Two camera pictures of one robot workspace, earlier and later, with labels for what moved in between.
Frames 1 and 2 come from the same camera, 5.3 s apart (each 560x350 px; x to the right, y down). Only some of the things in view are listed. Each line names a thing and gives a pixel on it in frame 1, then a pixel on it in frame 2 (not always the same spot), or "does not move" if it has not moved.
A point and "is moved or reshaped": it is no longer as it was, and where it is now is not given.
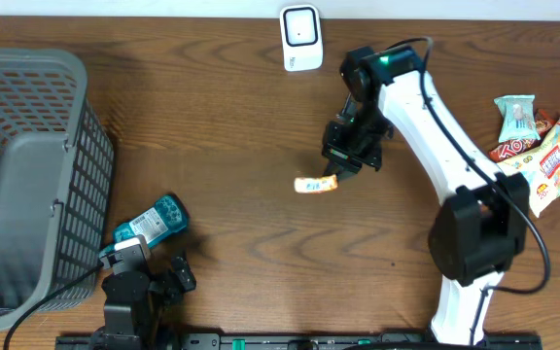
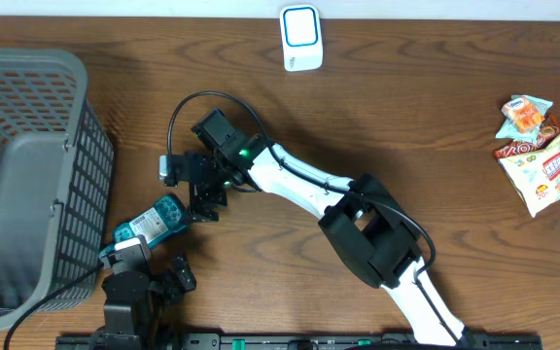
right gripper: [334, 149] → [197, 193]
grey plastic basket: [41, 167] does not move
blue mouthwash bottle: [169, 215] does not move
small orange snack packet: [312, 185] is moved or reshaped
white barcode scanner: [301, 37] does not move
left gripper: [174, 290] does not move
